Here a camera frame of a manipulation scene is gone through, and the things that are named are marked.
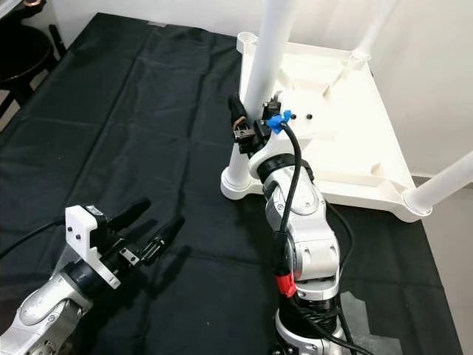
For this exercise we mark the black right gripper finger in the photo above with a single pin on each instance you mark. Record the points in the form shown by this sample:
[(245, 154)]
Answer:
[(239, 115)]

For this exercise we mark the copper coloured bowl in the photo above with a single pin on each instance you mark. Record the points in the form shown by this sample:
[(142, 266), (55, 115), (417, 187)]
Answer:
[(33, 3)]

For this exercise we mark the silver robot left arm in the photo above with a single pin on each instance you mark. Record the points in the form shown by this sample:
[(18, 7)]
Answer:
[(44, 318)]

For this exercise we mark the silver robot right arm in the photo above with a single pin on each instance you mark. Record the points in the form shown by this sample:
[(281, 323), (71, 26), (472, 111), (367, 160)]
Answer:
[(303, 222)]

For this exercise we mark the white plastic table top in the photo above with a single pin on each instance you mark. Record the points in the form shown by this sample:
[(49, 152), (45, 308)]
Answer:
[(362, 148)]

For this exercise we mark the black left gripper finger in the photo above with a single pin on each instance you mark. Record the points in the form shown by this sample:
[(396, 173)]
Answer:
[(129, 213), (165, 237)]

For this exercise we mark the clear tape patch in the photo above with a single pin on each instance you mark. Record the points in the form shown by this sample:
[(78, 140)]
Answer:
[(369, 325)]

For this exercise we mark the black cloth cover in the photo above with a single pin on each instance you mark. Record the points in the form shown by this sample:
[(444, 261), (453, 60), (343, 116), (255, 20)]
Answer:
[(118, 148)]

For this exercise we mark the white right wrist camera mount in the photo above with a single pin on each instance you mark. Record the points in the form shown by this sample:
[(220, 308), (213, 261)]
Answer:
[(295, 140)]

